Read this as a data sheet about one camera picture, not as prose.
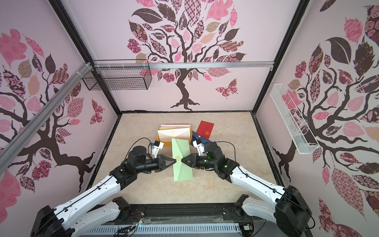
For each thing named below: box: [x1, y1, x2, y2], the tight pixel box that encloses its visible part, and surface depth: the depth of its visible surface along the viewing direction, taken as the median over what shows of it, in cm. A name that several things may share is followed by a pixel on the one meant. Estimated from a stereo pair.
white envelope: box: [157, 127, 191, 143], surface depth 99 cm
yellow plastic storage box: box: [156, 126, 193, 147], surface depth 76 cm
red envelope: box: [196, 120, 215, 140], surface depth 112 cm
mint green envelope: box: [171, 138, 194, 182], surface depth 74 cm
